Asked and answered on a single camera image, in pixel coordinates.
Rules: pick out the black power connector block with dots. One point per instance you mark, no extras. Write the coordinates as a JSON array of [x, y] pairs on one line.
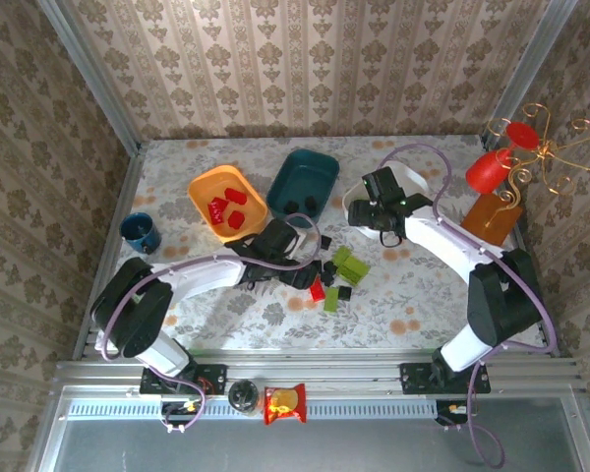
[[454, 409], [184, 407]]

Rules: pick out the aluminium side rail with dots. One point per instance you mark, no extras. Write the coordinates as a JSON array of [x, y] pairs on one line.
[[125, 192], [521, 243]]

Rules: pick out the black round jar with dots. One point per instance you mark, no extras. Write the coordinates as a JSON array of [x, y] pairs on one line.
[[243, 395]]

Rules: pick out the red snack bag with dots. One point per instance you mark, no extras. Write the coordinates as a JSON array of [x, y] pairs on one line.
[[285, 403]]

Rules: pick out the floral patterned table cover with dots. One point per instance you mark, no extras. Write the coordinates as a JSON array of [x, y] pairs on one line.
[[398, 305]]

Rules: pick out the long aluminium base rail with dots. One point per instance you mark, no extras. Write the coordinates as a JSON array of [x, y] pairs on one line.
[[324, 369]]

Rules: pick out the orange wooden block base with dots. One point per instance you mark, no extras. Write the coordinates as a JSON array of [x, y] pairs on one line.
[[496, 221]]

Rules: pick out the black lego brick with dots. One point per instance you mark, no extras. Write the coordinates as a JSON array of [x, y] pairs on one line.
[[344, 292], [330, 268], [326, 241], [311, 201], [328, 280]]

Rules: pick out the large green lego brick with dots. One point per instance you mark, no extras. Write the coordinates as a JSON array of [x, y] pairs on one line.
[[355, 271]]

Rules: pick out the grey metal sheet panel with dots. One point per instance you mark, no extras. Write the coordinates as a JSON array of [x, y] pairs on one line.
[[324, 447]]

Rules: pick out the blue cup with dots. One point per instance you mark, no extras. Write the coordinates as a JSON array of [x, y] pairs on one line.
[[138, 232]]

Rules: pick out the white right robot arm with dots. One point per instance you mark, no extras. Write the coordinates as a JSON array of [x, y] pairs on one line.
[[442, 241]]

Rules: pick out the white plastic container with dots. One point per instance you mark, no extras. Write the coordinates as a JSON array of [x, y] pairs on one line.
[[415, 179]]

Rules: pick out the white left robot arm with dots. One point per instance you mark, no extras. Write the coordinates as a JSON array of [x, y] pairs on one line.
[[201, 275]]

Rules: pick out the teal plastic container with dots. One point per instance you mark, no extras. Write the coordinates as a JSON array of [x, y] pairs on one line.
[[305, 177]]

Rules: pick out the orange plastic container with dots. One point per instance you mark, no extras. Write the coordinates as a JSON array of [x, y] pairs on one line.
[[248, 216]]

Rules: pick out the aluminium frame post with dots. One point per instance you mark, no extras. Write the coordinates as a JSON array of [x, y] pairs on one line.
[[526, 74], [93, 78]]

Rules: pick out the red plastic wine glass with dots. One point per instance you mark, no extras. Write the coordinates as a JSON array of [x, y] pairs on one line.
[[487, 172]]

